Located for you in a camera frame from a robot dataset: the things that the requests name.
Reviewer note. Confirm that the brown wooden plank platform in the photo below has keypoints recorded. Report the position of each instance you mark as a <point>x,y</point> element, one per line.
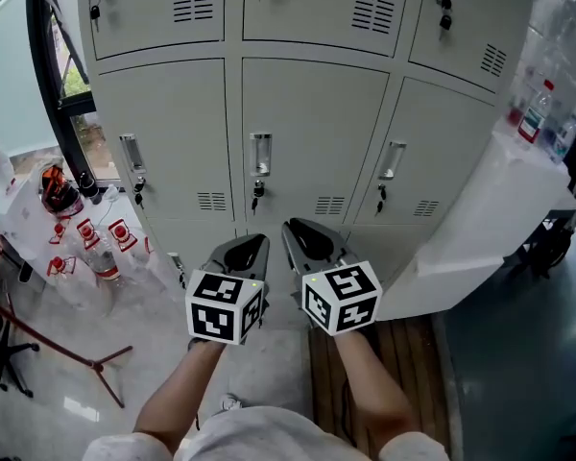
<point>413,363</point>

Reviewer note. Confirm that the black bottle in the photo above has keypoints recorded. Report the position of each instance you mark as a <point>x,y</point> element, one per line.
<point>88,187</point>

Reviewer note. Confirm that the person's white shirt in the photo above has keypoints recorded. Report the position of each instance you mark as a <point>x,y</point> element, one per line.
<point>269,437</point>

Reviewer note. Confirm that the person's right forearm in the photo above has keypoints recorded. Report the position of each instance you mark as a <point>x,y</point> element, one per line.
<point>374,382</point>

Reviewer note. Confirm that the grey locker door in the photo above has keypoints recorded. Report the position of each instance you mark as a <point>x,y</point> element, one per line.
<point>317,113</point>

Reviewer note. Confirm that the person's left forearm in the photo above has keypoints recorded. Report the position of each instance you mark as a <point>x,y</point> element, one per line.
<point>182,392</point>

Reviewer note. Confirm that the brown wooden coat stand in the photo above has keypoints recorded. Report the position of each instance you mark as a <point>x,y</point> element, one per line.
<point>53,346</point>

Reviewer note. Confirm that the orange black bag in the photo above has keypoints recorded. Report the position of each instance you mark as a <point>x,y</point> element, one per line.
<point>60,192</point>

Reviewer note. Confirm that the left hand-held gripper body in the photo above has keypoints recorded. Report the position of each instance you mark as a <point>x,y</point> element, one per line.
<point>218,315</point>

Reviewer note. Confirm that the white water dispenser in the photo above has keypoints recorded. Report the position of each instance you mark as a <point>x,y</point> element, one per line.
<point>24,209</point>

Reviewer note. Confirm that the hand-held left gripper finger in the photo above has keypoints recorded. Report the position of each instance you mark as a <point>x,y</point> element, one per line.
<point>220,250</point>
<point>265,262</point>

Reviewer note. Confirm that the red cap clear bottle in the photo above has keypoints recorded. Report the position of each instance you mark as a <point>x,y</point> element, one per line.
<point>535,115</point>

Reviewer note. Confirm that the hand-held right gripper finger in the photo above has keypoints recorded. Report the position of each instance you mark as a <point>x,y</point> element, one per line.
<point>295,252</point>
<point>345,252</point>

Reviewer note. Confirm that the grey metal locker cabinet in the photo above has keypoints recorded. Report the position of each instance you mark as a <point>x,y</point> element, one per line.
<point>173,113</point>

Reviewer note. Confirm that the clear jug red cap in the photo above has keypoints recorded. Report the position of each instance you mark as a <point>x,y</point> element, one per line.
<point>57,232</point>
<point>148,247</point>
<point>122,234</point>
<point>69,281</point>
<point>101,262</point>

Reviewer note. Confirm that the black office chair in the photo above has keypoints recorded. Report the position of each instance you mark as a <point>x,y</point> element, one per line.
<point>0,353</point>

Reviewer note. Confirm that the clear plastic bag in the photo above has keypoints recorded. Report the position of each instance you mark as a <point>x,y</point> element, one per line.
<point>557,27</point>

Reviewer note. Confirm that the black window frame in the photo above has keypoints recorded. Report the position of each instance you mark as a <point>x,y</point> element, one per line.
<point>45,65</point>

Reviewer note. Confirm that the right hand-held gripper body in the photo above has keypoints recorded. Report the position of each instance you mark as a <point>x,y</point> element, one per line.
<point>343,300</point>

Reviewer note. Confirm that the person's grey shoe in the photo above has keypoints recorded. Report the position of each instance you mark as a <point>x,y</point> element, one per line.
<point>230,403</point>

